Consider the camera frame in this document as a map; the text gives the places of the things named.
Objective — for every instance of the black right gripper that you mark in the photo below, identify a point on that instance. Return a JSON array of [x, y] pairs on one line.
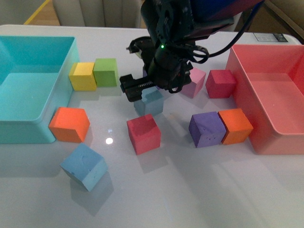
[[167, 66]]

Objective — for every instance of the blue foam block dented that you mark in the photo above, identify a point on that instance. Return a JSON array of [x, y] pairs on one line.
[[85, 166]]

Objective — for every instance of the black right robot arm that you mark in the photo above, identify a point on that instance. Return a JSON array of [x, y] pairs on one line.
[[186, 21]]

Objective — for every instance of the pink foam block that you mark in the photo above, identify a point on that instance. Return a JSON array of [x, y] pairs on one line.
[[197, 80]]

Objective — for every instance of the blue foam block base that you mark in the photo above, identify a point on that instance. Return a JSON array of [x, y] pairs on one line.
[[151, 103]]

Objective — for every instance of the dark red foam block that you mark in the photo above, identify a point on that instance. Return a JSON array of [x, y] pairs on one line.
[[220, 84]]

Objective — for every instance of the green foam block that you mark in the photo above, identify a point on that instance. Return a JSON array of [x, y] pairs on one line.
[[105, 72]]

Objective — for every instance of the red foam block centre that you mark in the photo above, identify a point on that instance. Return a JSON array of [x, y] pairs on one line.
[[144, 134]]

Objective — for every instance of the purple foam block near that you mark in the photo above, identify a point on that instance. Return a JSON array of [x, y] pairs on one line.
[[206, 129]]

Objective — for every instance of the yellow foam block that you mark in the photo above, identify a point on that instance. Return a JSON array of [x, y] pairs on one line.
[[82, 77]]

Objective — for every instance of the orange foam block right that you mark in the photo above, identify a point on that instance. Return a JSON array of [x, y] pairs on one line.
[[238, 127]]

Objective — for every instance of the orange foam block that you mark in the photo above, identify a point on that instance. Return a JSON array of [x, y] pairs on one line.
[[238, 127], [70, 124]]

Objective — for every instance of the table label sticker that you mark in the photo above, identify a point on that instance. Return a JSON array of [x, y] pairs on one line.
[[270, 37]]

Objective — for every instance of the pink plastic bin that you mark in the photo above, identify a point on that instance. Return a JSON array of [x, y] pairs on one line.
[[270, 91]]

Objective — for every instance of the orange foam block left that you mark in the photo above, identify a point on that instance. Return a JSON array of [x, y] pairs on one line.
[[70, 124]]

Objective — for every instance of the brown sofa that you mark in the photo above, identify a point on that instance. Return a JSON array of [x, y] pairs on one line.
[[283, 16]]

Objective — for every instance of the teal plastic bin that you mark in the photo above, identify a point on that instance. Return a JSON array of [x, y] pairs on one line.
[[34, 83]]

